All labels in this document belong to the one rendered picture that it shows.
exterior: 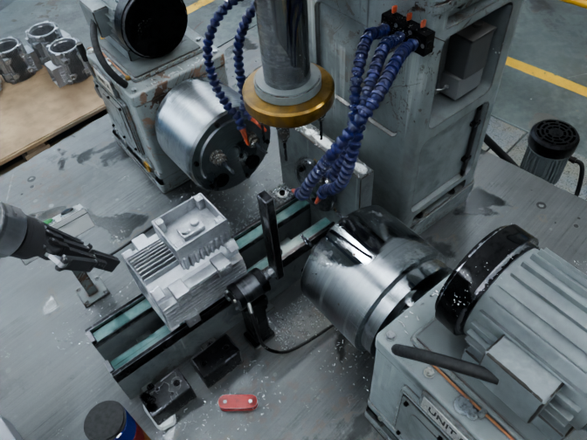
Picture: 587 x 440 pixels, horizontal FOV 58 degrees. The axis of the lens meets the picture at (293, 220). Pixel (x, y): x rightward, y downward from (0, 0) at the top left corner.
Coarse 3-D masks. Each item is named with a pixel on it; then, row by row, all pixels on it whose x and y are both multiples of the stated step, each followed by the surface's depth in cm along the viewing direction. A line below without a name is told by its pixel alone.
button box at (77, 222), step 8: (80, 208) 121; (56, 216) 123; (64, 216) 120; (72, 216) 119; (80, 216) 120; (88, 216) 121; (48, 224) 118; (56, 224) 117; (64, 224) 118; (72, 224) 119; (80, 224) 120; (88, 224) 121; (72, 232) 119; (80, 232) 120; (24, 264) 116
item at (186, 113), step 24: (168, 96) 135; (192, 96) 130; (168, 120) 132; (192, 120) 127; (216, 120) 125; (168, 144) 134; (192, 144) 126; (216, 144) 129; (240, 144) 135; (264, 144) 141; (192, 168) 129; (216, 168) 134; (240, 168) 140
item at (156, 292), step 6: (228, 240) 111; (234, 240) 110; (228, 246) 110; (234, 246) 110; (126, 252) 110; (132, 252) 110; (228, 252) 111; (126, 258) 110; (156, 288) 103; (150, 294) 104; (156, 294) 103; (162, 294) 104; (156, 300) 103
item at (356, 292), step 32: (352, 224) 101; (384, 224) 102; (320, 256) 101; (352, 256) 98; (384, 256) 96; (416, 256) 96; (320, 288) 102; (352, 288) 96; (384, 288) 93; (416, 288) 94; (352, 320) 97; (384, 320) 94
